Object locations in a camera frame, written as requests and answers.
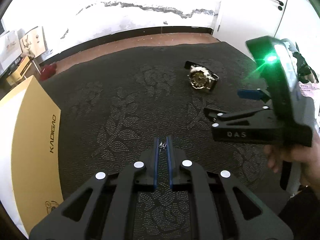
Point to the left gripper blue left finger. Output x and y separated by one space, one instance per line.
148 178

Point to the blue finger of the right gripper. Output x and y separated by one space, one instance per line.
215 115
253 94

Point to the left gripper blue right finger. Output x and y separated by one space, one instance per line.
175 156

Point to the small silver ring pendant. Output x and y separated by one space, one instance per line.
162 146

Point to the gold black wrist watch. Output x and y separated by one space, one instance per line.
200 77

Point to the person's right hand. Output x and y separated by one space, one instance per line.
308 157

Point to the white printed plastic bag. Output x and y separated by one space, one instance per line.
312 90

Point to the white door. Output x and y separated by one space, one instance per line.
241 20

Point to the yellow white cardboard box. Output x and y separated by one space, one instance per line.
30 182

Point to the red fabric item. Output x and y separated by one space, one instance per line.
48 71

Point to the yellow black flat box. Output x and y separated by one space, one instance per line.
20 71

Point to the brown paper shopping bag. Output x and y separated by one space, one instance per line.
32 43

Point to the white paper shopping bag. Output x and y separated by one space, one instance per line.
10 48

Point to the black door handle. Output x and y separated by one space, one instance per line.
280 4

